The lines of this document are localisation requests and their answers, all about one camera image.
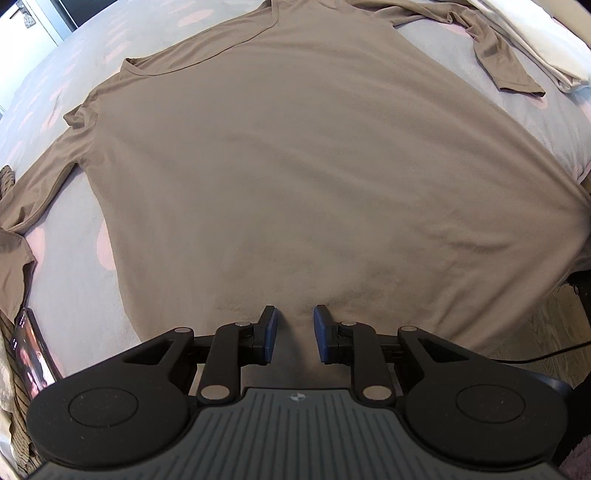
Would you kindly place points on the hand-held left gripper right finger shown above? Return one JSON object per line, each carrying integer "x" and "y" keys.
{"x": 322, "y": 337}

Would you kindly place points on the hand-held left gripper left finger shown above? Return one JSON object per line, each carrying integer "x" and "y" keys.
{"x": 268, "y": 337}

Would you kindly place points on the taupe long-sleeve shirt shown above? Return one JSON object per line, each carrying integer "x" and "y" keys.
{"x": 300, "y": 161}

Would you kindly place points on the bed with pink-dotted sheet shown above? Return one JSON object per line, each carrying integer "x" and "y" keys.
{"x": 64, "y": 221}

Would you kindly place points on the black smartphone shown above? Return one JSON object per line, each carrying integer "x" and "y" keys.
{"x": 32, "y": 355}

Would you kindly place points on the brown striped garment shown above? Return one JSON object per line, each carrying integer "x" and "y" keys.
{"x": 25, "y": 429}

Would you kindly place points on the white folded garment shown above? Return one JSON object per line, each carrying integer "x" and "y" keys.
{"x": 540, "y": 41}

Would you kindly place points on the dark sliding wardrobe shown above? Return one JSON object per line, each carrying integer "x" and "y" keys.
{"x": 76, "y": 9}

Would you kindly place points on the white door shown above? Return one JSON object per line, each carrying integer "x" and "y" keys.
{"x": 46, "y": 18}

